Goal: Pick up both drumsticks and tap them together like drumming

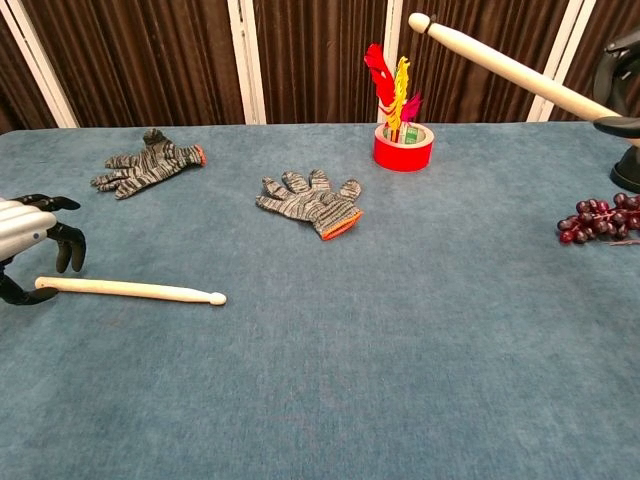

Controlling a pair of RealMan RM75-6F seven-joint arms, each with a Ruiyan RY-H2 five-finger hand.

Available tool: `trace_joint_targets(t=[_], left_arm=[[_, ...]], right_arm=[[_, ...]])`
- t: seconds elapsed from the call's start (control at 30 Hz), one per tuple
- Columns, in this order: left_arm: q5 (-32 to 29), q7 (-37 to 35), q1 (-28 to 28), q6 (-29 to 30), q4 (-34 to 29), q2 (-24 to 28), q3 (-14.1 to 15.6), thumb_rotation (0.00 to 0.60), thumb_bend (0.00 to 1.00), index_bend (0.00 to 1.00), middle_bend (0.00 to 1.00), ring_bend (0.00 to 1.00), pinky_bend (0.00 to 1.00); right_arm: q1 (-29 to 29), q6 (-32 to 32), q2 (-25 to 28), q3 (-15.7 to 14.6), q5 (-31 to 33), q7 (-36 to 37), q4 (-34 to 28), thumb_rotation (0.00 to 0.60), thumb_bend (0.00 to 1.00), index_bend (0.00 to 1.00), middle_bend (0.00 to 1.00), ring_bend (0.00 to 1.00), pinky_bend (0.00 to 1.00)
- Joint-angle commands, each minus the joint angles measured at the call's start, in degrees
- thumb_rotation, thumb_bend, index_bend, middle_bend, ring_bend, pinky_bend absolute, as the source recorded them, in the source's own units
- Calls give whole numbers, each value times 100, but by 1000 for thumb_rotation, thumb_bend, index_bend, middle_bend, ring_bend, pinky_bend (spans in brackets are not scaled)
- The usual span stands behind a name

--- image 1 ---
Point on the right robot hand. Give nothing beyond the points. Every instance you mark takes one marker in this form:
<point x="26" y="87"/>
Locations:
<point x="625" y="60"/>

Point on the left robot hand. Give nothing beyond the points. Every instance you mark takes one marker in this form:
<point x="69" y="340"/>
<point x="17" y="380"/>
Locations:
<point x="25" y="225"/>

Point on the blue felt table mat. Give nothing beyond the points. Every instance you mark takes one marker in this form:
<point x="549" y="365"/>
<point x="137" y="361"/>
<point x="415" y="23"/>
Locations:
<point x="320" y="360"/>

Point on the grey striped knit glove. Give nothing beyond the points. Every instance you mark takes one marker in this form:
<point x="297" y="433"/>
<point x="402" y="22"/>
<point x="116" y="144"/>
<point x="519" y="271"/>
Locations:
<point x="310" y="202"/>
<point x="150" y="167"/>

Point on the cream wooden drumstick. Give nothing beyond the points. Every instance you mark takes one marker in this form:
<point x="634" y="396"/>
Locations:
<point x="500" y="62"/>
<point x="125" y="289"/>

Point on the red feather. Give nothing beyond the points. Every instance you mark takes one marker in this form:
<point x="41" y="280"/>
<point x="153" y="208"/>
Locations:
<point x="382" y="77"/>

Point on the black dome-shaped object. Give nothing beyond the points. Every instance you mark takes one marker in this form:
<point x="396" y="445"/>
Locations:
<point x="630" y="172"/>

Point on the red cup with items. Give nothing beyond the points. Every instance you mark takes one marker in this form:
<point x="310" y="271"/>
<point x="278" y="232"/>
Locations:
<point x="400" y="157"/>

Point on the purple grape bunch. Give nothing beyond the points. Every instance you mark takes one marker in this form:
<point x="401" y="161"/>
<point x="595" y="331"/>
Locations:
<point x="600" y="220"/>

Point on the white partition frame post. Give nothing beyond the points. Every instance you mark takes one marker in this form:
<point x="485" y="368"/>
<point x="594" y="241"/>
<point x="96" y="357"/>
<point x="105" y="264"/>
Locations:
<point x="247" y="60"/>
<point x="562" y="60"/>
<point x="37" y="60"/>
<point x="392" y="30"/>

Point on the pink feather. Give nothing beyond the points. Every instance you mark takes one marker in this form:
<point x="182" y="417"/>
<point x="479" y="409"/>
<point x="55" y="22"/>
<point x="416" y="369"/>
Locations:
<point x="412" y="107"/>

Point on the brown curtain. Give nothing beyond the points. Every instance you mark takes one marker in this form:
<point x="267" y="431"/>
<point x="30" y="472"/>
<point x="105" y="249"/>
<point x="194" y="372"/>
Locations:
<point x="150" y="60"/>

